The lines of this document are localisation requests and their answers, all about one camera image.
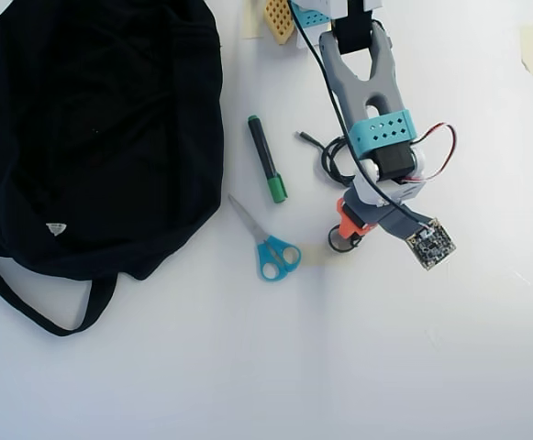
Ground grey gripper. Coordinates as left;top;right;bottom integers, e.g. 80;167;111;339
336;190;437;244

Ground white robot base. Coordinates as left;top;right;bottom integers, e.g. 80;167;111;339
295;25;316;51

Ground black fabric bag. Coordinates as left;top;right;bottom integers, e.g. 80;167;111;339
0;0;226;338

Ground pale yellow tape patch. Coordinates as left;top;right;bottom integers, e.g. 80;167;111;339
300;245;332;267

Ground black marker with green cap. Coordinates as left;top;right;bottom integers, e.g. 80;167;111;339
246;114;289;205

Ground narrow beige masking tape strip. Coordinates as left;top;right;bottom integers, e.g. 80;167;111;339
242;0;266;40

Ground bare camera circuit board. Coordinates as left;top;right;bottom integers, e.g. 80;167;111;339
405;215;458;272

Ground scissors with blue handles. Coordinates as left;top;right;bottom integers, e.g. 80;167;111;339
227;193;303;282

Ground black braided USB cable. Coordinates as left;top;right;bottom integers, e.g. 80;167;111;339
295;130;361;190

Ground black camera cable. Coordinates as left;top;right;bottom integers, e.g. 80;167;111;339
286;0;435;229

